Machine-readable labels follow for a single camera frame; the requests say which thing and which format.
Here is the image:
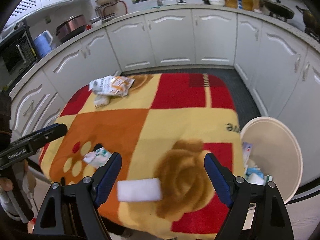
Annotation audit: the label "white blue medicine box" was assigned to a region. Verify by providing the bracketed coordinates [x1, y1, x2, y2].
[242, 142, 253, 170]

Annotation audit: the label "beige round trash bin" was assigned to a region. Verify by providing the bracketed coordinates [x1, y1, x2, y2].
[240, 116, 303, 204]

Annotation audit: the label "white kitchen cabinets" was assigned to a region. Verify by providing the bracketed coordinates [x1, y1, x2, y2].
[10, 5, 319, 185]

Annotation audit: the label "white gloved left hand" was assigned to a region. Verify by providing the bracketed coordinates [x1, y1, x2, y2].
[1, 160, 36, 224]

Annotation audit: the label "small crumpled plastic wrapper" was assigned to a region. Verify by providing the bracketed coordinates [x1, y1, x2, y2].
[83, 147, 112, 169]

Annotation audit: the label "green box in bin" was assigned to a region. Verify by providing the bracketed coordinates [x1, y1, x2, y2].
[246, 167, 273, 185]

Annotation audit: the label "patterned fleece blanket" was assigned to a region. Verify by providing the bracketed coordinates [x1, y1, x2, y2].
[39, 73, 244, 239]

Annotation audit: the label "black microwave oven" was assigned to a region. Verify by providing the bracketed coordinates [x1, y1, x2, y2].
[1, 20, 40, 87]

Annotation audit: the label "orange white snack bag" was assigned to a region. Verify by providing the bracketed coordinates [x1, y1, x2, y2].
[88, 75, 135, 97]

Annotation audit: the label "blue electric kettle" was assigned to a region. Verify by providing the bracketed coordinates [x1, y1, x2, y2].
[34, 30, 53, 58]

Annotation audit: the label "maroon rice cooker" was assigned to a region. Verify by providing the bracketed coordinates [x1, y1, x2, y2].
[55, 15, 87, 43]

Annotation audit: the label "black frying pan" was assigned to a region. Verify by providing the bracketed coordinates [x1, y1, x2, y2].
[252, 0, 295, 22]

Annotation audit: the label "wire dish rack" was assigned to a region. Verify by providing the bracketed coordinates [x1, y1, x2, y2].
[95, 0, 128, 20]

